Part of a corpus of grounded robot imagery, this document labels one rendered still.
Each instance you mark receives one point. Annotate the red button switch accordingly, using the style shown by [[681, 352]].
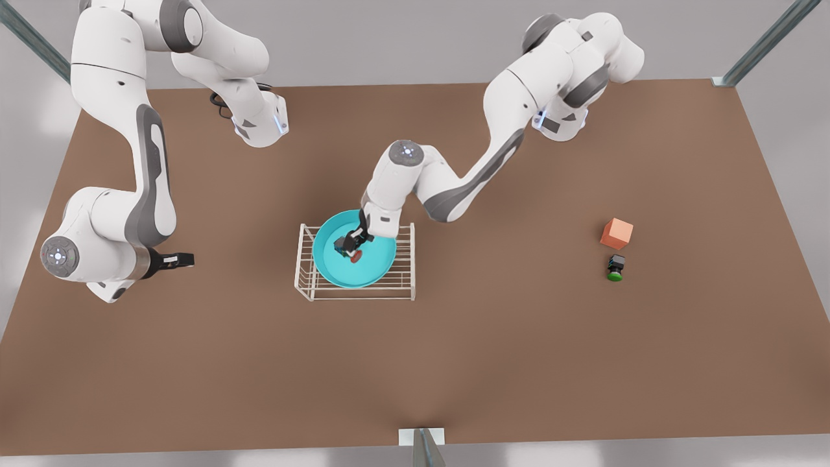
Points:
[[355, 255]]

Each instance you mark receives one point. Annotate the teal plate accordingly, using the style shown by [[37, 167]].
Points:
[[343, 259]]

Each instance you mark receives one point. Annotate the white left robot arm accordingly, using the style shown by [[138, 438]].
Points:
[[506, 110]]

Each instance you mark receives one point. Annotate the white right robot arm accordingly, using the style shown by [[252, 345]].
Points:
[[110, 130]]

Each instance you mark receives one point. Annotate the orange cube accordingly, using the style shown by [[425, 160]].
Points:
[[616, 233]]

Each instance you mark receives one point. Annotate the silver frame post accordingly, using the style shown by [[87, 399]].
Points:
[[39, 42], [765, 42], [425, 449]]

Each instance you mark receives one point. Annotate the green button switch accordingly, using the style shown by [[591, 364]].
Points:
[[615, 267]]

